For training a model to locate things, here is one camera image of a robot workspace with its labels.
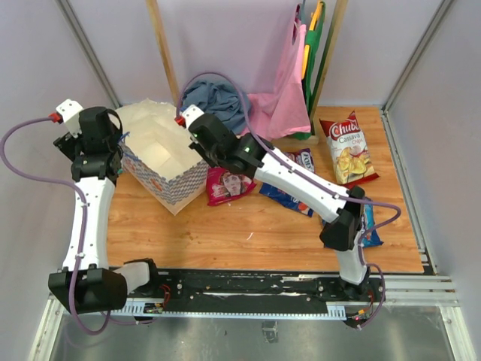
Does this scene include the pink snack packet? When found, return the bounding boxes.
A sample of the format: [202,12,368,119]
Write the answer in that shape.
[206,167,256,206]

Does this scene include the purple snack packet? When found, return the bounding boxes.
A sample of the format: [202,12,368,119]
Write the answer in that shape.
[286,148,315,172]

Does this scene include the yellow clothes hanger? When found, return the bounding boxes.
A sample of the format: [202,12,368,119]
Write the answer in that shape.
[301,1,325,80]

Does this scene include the blue Burts chips bag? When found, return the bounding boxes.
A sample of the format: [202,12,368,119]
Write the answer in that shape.
[259,183,313,217]

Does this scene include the blue checkered paper bag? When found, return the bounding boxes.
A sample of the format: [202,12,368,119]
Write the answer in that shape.
[116,99,208,215]

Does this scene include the red Chubi cassava chips bag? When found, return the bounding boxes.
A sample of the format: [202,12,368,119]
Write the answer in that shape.
[319,111,379,188]

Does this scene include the blue crumpled cloth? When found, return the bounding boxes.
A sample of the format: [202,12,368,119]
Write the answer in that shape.
[181,79,247,135]

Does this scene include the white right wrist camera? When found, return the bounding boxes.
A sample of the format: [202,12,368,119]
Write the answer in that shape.
[174,105,204,129]

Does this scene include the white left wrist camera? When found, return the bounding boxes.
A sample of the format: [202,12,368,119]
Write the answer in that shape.
[50,99,83,138]

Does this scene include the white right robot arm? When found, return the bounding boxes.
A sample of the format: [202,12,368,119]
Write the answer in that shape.
[179,106,369,301]

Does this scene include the green t-shirt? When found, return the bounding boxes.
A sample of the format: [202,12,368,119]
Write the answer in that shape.
[292,1,318,140]

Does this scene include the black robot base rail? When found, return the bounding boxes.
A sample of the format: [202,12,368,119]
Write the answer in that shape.
[113,268,386,323]

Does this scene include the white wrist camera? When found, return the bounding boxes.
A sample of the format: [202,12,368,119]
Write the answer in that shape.
[50,99,83,138]
[174,105,204,129]

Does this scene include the pink t-shirt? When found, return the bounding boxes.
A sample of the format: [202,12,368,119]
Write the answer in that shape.
[248,10,311,141]

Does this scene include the aluminium frame rails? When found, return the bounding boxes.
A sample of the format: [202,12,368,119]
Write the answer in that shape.
[29,0,481,361]

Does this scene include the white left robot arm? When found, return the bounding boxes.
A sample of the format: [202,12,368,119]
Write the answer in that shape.
[48,99,161,314]

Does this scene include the blue gummy candy bag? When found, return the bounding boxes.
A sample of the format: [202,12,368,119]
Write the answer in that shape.
[358,195,384,248]

